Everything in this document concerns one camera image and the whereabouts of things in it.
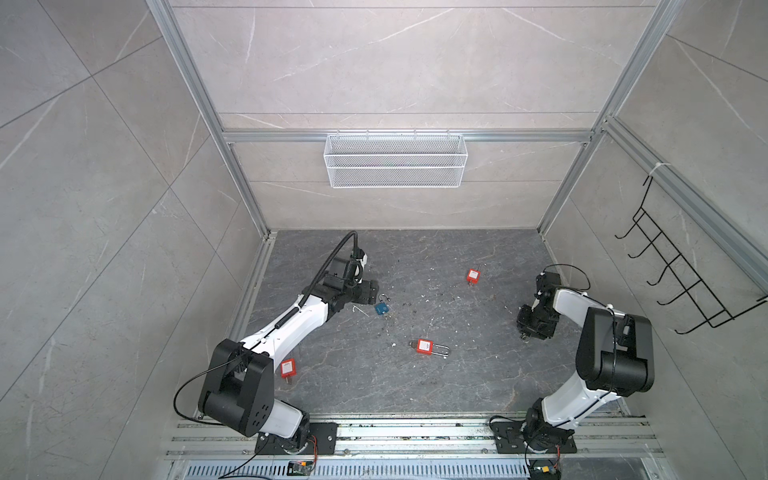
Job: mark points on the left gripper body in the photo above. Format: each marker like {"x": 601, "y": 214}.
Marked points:
{"x": 364, "y": 292}

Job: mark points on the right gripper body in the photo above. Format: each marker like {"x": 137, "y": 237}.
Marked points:
{"x": 538, "y": 321}

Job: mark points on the red padlock long shackle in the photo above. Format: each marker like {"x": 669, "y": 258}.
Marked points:
{"x": 428, "y": 347}

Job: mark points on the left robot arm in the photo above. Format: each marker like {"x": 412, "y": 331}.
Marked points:
{"x": 238, "y": 389}

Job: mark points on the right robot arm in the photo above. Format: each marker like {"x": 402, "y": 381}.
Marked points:
{"x": 614, "y": 359}

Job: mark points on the blue padlock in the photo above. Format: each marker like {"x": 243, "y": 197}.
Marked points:
{"x": 382, "y": 308}

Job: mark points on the red padlock far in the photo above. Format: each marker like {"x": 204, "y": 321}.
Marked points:
{"x": 473, "y": 277}

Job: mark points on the red padlock near left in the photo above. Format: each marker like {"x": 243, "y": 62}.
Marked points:
{"x": 288, "y": 370}

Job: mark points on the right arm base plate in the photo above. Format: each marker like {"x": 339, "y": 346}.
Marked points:
{"x": 516, "y": 437}

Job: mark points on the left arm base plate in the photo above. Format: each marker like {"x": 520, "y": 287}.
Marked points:
{"x": 320, "y": 437}

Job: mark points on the aluminium rail front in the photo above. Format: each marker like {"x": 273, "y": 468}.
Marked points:
{"x": 419, "y": 446}

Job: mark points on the white wire mesh basket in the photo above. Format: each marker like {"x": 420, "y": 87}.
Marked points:
{"x": 368, "y": 161}

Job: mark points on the black wire hook rack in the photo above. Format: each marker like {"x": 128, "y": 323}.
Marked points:
{"x": 679, "y": 268}

